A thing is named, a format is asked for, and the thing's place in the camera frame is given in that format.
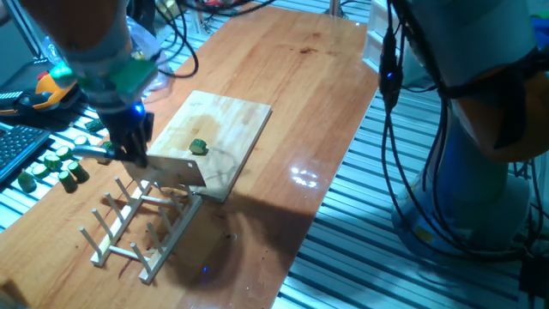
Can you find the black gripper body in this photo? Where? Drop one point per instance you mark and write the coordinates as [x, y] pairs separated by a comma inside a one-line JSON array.
[[124, 120]]

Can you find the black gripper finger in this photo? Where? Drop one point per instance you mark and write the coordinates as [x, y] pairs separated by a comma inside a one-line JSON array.
[[121, 148], [139, 150]]

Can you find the steel cleaver knife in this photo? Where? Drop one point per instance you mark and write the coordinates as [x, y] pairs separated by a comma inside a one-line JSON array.
[[171, 171]]

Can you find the cucumber piece being chopped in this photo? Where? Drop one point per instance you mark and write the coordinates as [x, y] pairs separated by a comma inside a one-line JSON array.
[[198, 146]]

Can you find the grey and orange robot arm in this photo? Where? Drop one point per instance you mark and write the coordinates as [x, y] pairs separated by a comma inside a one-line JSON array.
[[472, 43]]

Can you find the long bumpy cucumber chunk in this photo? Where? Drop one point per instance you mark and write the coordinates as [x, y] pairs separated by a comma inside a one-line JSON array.
[[106, 145]]

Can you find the dark bumpy cucumber chunk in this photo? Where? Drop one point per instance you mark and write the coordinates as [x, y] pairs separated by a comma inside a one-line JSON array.
[[94, 125]]

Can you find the short cucumber slice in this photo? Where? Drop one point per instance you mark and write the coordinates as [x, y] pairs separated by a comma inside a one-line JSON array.
[[80, 140], [52, 161], [64, 152], [40, 171]]

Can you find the upright cucumber stub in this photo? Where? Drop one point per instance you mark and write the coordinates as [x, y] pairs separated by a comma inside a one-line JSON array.
[[68, 181], [78, 171]]

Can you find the dark cucumber end piece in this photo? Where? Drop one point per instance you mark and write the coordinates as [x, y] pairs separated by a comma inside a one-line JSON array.
[[26, 182]]

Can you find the wooden dish rack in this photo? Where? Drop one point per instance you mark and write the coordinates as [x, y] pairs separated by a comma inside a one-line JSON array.
[[120, 223]]

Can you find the clear plastic bag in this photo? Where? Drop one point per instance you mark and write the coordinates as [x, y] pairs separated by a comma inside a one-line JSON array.
[[143, 40]]

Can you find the black orange teach pendant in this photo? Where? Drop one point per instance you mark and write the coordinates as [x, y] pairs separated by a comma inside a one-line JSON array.
[[47, 92]]

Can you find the light bamboo cutting board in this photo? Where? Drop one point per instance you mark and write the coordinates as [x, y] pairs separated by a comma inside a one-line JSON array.
[[227, 120]]

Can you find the black computer keyboard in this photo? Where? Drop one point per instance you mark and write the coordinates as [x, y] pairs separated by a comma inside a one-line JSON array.
[[17, 146]]

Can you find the large reddish wooden board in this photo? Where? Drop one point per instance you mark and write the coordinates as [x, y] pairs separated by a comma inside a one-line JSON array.
[[279, 86]]

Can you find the white box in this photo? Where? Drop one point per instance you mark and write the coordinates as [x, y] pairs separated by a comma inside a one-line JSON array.
[[372, 38]]

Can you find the grey metal frame bar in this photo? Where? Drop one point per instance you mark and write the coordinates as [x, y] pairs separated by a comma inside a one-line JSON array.
[[21, 26]]

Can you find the tan frame post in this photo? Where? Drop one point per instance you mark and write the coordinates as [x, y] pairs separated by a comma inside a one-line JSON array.
[[335, 6]]

